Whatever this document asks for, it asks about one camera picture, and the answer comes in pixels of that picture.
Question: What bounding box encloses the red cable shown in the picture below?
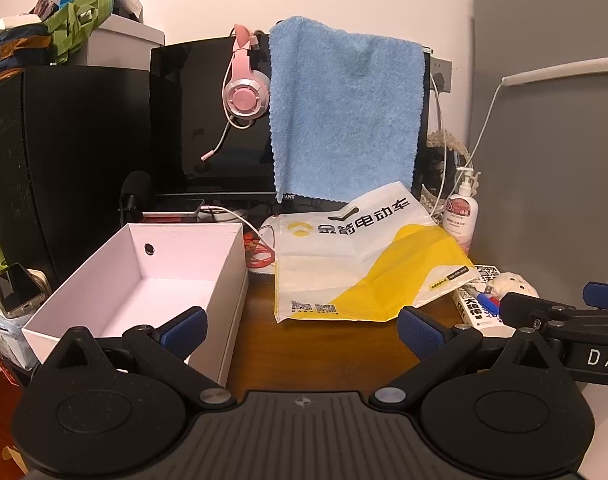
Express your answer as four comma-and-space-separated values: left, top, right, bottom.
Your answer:
244, 240, 275, 271

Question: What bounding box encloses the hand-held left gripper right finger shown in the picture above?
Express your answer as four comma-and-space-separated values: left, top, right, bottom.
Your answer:
369, 305, 582, 413

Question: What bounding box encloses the black computer monitor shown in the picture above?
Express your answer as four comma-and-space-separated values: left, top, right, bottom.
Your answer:
150, 35, 432, 206

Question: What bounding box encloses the white lotion pump bottle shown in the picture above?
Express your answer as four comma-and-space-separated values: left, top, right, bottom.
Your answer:
443, 167, 480, 256

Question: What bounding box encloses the grey wall socket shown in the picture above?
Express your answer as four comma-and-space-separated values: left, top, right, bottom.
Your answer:
429, 57, 453, 93

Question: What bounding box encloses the white charging cable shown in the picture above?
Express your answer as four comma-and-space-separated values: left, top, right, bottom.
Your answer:
431, 80, 504, 223

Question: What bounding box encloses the smartphone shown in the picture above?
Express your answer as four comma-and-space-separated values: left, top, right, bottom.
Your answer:
0, 262, 47, 318

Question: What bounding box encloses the white yellow plastic bag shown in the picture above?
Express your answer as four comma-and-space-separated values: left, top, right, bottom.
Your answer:
271, 180, 477, 326

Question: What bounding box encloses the white cardboard box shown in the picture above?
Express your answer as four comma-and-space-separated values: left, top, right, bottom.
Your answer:
21, 221, 249, 388

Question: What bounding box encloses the white plush toy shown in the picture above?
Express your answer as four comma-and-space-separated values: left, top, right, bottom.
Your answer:
488, 271, 540, 301

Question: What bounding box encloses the woven rope basket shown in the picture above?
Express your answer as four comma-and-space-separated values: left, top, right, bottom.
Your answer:
426, 130, 469, 161

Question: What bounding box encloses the grey refrigerator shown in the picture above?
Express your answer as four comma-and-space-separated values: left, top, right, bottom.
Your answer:
466, 0, 608, 311

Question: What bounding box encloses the black microphone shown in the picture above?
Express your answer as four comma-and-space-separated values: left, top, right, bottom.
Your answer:
120, 170, 153, 226

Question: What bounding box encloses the white book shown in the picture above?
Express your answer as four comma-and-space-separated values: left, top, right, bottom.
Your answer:
451, 262, 517, 338

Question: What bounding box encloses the clear plastic container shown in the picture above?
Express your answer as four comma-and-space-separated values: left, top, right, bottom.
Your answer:
0, 290, 30, 366

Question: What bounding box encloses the pink headset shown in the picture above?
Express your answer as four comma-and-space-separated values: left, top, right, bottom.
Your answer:
200, 24, 272, 163

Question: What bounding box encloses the green paper craft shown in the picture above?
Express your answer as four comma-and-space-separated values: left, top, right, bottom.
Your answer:
44, 0, 115, 66

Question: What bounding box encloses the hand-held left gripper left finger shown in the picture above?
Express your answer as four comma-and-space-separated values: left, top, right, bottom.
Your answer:
43, 305, 237, 411

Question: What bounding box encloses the grey refrigerator handle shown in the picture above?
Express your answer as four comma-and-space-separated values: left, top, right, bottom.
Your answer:
502, 56, 608, 84

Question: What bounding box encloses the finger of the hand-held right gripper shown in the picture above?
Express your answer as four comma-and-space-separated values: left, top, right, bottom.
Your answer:
498, 292, 608, 343
584, 282, 608, 308

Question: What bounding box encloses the blue towel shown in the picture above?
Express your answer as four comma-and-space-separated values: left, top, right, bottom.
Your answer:
268, 16, 427, 204

